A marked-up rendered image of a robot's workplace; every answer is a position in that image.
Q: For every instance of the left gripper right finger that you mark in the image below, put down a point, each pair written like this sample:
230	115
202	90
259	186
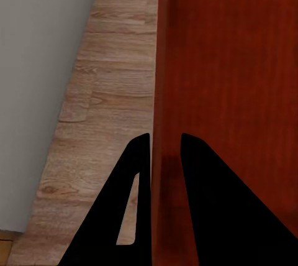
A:
232	226

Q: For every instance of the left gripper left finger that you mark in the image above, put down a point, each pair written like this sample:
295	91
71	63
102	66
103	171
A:
95	242

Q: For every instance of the storage box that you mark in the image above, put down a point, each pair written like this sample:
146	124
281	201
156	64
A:
227	73

